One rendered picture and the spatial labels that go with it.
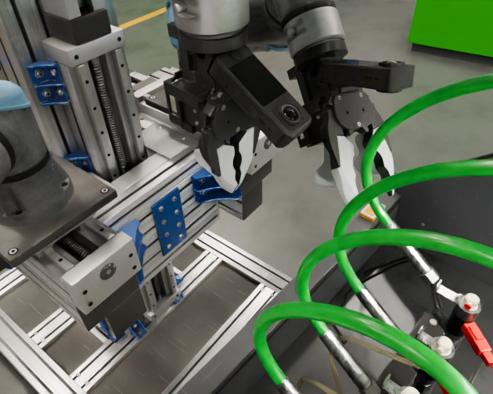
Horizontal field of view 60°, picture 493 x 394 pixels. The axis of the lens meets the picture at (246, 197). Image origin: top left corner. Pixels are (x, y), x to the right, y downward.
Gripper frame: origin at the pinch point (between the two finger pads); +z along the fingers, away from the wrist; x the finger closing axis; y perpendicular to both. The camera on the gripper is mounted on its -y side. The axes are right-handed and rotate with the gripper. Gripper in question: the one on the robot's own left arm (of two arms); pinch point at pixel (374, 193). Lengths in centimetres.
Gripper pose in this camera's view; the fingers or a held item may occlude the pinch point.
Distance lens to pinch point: 57.7
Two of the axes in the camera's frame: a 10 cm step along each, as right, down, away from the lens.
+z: 2.8, 9.6, -0.2
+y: -5.2, 1.7, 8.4
